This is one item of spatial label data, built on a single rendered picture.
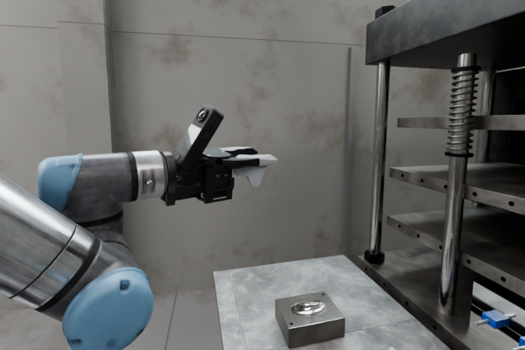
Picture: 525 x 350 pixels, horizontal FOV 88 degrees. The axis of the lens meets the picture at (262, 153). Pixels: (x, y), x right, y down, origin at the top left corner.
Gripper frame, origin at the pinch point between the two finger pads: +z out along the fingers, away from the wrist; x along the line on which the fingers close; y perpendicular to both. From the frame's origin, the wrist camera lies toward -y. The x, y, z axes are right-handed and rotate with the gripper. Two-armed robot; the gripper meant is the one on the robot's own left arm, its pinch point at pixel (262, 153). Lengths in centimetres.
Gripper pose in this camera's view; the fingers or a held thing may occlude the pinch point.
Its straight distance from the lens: 55.4
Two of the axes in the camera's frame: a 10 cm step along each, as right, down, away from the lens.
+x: 5.9, 2.3, -7.8
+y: -0.8, 9.7, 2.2
